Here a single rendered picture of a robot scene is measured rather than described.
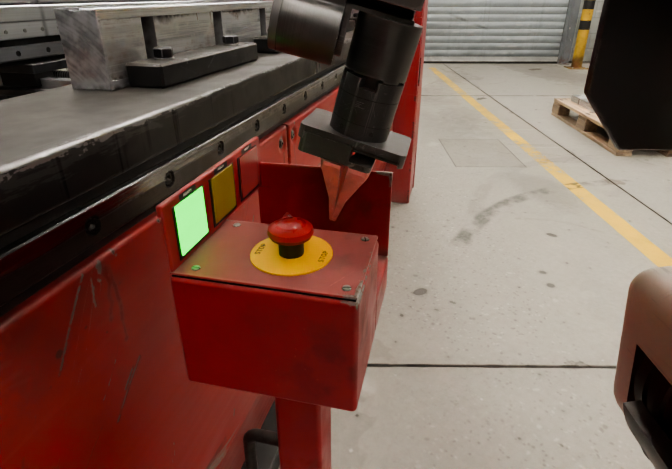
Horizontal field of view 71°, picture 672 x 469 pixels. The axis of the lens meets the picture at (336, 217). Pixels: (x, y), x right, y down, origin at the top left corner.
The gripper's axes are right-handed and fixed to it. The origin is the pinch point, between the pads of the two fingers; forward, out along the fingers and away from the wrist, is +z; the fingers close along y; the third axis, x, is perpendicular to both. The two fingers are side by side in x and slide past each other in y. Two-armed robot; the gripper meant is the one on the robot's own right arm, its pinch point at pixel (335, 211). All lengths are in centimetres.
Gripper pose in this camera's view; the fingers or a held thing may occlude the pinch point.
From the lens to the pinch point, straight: 49.2
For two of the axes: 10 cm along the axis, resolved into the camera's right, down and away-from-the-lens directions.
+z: -2.5, 8.5, 4.7
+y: -9.4, -3.2, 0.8
